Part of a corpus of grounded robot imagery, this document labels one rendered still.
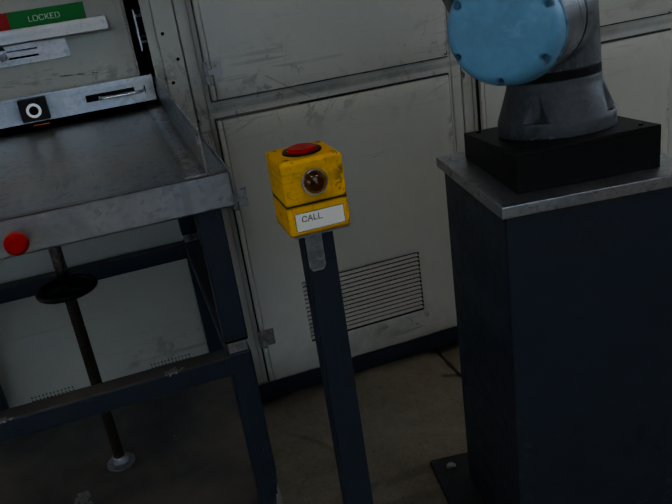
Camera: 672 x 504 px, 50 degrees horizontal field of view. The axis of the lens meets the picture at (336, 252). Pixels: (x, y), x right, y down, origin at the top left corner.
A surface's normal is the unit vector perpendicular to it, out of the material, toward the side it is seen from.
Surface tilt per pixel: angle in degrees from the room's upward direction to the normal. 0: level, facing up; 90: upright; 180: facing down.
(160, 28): 90
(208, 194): 90
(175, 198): 90
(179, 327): 90
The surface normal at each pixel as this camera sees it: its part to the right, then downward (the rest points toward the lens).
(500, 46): -0.43, 0.43
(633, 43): 0.31, 0.33
